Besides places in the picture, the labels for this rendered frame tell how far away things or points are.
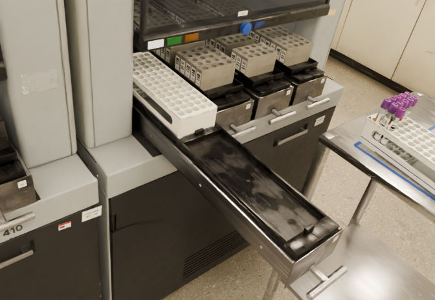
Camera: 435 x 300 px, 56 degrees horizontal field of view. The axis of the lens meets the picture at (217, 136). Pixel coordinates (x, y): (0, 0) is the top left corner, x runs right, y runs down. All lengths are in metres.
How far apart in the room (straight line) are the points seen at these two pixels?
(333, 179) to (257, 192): 1.42
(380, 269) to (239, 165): 0.79
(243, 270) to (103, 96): 1.01
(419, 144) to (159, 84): 0.57
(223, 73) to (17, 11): 0.51
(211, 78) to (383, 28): 2.31
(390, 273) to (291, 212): 0.78
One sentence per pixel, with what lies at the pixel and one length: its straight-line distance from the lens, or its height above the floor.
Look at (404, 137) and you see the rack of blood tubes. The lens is 0.94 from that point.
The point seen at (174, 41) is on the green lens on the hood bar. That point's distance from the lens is 0.88.
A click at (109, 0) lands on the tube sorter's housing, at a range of 0.80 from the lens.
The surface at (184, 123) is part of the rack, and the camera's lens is 0.84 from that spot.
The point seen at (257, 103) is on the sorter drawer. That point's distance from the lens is 1.07.
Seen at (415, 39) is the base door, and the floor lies 0.41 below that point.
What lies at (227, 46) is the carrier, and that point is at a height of 0.88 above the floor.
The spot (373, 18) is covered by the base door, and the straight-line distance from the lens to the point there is 3.24.
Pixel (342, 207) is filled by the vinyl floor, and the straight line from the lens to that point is 2.06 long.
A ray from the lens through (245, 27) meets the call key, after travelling 0.99.
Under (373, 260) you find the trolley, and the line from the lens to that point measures 1.50.
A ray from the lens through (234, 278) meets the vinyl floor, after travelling 1.64.
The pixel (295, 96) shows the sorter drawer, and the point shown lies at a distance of 1.19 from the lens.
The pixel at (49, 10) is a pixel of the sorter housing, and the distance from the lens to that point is 0.77.
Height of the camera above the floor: 1.34
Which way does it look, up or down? 37 degrees down
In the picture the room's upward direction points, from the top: 10 degrees clockwise
